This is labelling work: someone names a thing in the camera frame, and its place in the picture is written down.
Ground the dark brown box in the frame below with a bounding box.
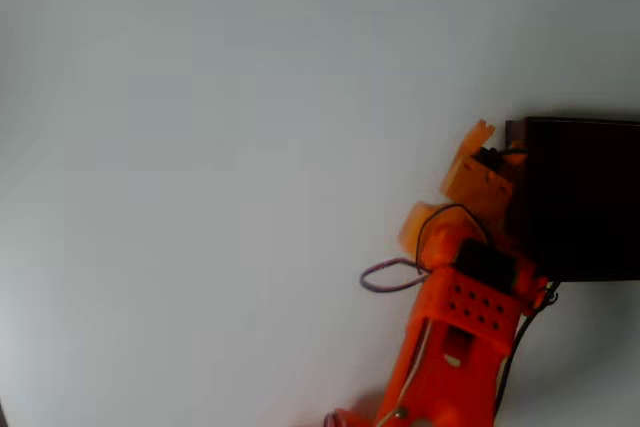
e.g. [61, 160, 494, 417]
[504, 115, 640, 284]

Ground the thin servo cable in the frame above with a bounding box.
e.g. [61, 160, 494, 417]
[417, 203, 490, 276]

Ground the purple cable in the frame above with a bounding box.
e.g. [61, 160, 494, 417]
[358, 256, 427, 294]

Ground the black cable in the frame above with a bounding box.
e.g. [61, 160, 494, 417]
[493, 280, 562, 421]

